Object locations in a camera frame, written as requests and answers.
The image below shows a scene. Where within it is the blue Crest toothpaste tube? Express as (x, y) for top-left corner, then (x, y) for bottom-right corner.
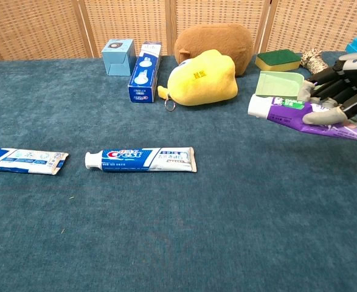
(85, 147), (198, 173)

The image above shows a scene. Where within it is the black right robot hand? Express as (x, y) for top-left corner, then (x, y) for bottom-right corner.
(297, 52), (357, 126)

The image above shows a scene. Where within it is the beige rope bundle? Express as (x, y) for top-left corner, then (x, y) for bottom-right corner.
(300, 49), (330, 74)

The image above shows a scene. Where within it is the small light blue box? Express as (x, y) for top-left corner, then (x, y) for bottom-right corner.
(101, 38), (137, 77)

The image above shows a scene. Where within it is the wicker folding screen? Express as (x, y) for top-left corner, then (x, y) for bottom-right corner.
(0, 0), (357, 61)

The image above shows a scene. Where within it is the green yellow sponge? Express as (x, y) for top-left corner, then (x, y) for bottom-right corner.
(254, 49), (302, 72)

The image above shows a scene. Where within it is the yellow plush toy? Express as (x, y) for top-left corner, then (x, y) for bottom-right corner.
(157, 49), (238, 106)

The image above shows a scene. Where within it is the light green dustpan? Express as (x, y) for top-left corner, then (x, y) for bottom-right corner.
(254, 71), (322, 99)

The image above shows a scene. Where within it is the purple toothpaste tube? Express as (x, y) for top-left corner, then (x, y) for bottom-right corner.
(247, 93), (357, 144)

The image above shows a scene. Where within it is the blue toothpaste carton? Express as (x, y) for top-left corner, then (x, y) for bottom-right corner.
(127, 41), (163, 103)

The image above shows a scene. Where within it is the flat toothpaste carton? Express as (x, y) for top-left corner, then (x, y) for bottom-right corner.
(0, 147), (69, 176)

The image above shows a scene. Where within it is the brown plush toy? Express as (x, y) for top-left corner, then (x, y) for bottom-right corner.
(173, 23), (255, 77)

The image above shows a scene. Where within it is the blue table cloth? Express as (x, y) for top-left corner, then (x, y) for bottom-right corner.
(0, 50), (357, 292)

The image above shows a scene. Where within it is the metal key ring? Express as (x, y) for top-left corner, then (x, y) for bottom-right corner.
(164, 94), (176, 112)

